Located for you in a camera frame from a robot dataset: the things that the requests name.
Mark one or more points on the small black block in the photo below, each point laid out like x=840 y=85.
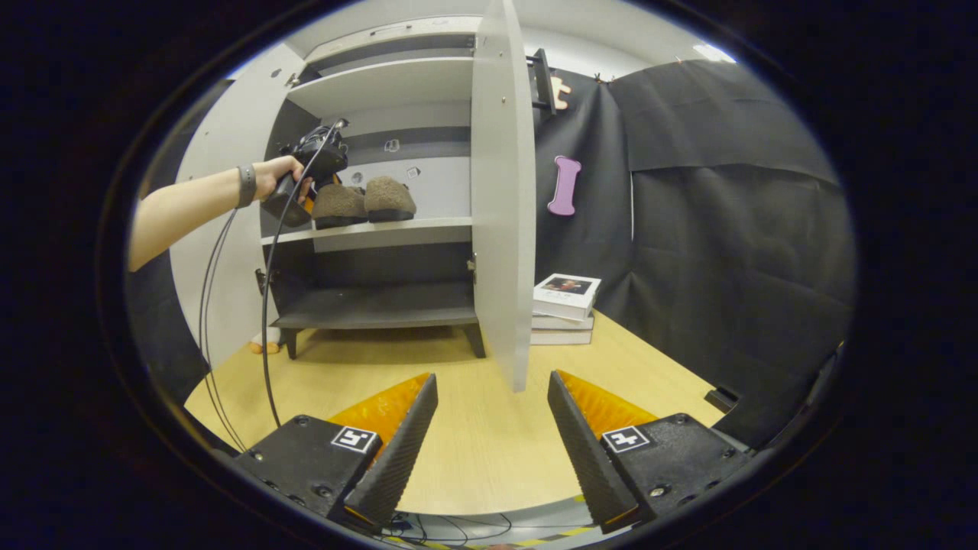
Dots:
x=722 y=399

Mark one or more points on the small ceiling light panel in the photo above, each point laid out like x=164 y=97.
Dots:
x=713 y=53

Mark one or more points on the brown fuzzy shoe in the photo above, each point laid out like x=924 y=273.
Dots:
x=390 y=197
x=340 y=205

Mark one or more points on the orange white plush toy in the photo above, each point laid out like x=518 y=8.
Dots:
x=265 y=344

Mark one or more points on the white shoe cabinet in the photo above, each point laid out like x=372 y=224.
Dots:
x=382 y=305

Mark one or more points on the white shoe cabinet door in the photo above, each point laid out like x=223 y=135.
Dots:
x=500 y=229
x=237 y=305

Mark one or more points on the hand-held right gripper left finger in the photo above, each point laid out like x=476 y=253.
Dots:
x=397 y=458

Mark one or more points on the grey wristband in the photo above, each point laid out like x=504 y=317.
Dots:
x=246 y=186

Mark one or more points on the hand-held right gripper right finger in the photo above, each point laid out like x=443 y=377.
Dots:
x=584 y=458

